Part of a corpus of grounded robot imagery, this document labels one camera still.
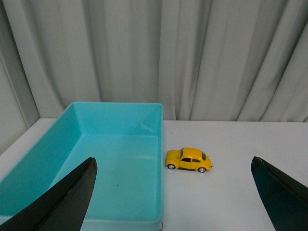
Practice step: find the yellow beetle toy car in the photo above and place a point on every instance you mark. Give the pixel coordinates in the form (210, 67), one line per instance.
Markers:
(188, 158)

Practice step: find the grey pleated curtain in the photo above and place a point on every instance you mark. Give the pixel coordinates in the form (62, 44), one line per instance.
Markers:
(208, 60)

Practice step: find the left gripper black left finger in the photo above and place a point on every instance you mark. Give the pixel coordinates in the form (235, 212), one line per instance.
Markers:
(61, 208)

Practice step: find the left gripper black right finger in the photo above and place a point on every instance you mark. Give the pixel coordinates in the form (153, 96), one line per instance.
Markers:
(285, 199)

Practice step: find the turquoise plastic storage bin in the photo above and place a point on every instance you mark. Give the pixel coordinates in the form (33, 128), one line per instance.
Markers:
(126, 139)

